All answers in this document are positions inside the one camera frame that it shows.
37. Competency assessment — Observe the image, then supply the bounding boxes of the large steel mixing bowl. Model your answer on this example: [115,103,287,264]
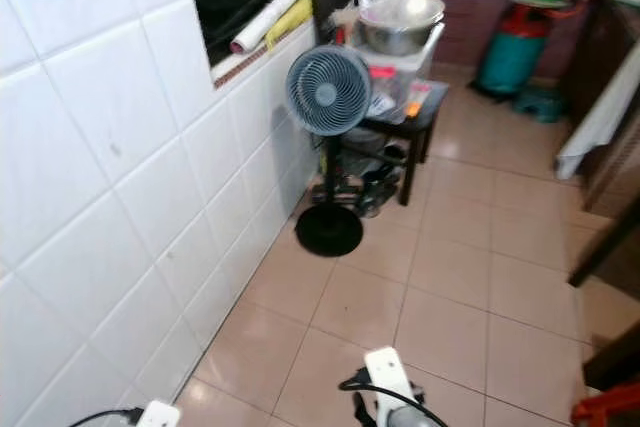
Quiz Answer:
[358,0,446,56]

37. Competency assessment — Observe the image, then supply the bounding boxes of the grey standing fan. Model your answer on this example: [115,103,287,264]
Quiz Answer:
[285,44,373,258]

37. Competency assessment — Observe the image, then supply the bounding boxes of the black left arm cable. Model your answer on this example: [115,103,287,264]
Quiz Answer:
[70,407,143,427]

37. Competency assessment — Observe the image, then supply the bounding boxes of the white paper roll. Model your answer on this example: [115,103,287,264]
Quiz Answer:
[230,0,314,54]

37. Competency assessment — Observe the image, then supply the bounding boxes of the yellow rolled sheet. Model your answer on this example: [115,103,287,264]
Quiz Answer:
[265,0,313,48]

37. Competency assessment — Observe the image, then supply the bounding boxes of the clear plastic storage box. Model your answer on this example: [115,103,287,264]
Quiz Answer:
[360,25,446,125]

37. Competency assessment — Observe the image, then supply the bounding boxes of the white hanging cloth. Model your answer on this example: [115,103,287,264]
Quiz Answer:
[556,65,640,180]

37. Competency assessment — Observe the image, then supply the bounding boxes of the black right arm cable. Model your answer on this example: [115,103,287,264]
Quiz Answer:
[340,369,451,427]

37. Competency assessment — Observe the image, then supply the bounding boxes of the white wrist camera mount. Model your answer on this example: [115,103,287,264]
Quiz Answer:
[363,347,416,427]
[137,400,181,427]

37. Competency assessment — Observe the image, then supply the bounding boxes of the small green stool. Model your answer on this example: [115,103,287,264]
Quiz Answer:
[512,85,566,124]

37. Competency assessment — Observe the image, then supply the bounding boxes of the red plastic object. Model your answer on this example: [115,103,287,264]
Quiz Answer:
[570,382,640,427]

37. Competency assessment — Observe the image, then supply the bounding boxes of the green gas cylinder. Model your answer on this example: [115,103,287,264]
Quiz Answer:
[477,4,551,98]

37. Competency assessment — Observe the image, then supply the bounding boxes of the dark wooden furniture leg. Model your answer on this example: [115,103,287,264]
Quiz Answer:
[567,217,640,288]

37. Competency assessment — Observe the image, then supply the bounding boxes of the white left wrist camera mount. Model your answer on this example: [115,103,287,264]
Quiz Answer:
[137,400,181,427]

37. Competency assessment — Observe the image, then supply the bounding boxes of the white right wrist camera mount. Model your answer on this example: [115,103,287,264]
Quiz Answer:
[363,347,416,427]

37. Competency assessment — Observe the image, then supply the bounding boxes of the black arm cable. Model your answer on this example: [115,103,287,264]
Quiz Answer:
[70,407,143,427]
[340,369,451,427]

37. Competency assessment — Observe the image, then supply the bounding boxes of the black wooden chair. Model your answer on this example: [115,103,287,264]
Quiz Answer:
[310,0,451,206]

